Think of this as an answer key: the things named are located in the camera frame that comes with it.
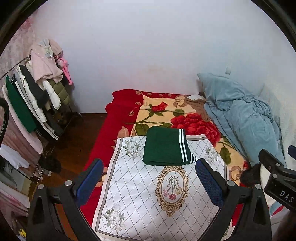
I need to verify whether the white patterned bed cloth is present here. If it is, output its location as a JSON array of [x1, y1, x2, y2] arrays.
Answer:
[[92, 134, 232, 241]]

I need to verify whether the light blue quilt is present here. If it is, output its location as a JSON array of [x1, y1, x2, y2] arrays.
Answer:
[[197, 73, 287, 168]]

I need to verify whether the black shoe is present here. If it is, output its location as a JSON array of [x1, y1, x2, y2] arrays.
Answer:
[[38, 155, 62, 174]]

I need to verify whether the black hose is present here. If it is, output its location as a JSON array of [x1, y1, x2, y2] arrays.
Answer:
[[0, 97, 10, 145]]

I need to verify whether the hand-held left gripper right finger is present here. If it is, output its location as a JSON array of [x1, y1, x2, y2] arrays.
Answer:
[[195, 159, 272, 241]]

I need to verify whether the pink towel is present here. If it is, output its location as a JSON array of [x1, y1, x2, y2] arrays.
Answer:
[[2, 85, 44, 155]]

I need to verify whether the olive puffer vest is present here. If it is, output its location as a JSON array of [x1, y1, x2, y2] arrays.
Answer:
[[47, 78, 73, 110]]

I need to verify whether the hanging green garment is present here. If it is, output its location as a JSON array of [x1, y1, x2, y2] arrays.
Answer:
[[5, 75, 37, 134]]

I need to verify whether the pink plush toy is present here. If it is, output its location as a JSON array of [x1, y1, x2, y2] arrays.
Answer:
[[55, 54, 73, 86]]

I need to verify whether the brown cloth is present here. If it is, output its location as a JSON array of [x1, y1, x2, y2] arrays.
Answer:
[[185, 92, 212, 121]]

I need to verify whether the hanging black garment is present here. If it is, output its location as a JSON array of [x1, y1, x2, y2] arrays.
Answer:
[[19, 64, 50, 110]]

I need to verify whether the metal clothes rack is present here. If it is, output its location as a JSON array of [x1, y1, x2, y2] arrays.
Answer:
[[0, 54, 84, 141]]

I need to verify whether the green jacket with white stripes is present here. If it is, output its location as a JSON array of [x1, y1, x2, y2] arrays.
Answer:
[[142, 126, 197, 166]]

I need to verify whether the red floral blanket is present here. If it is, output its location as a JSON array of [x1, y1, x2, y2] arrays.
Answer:
[[80, 89, 251, 229]]

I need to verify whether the white bedding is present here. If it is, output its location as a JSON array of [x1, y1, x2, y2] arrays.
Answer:
[[259, 84, 296, 163]]

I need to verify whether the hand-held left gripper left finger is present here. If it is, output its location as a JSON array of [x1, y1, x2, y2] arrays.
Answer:
[[26, 158, 104, 241]]

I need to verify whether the white puffer jacket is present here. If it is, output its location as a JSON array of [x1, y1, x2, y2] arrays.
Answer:
[[15, 61, 62, 123]]

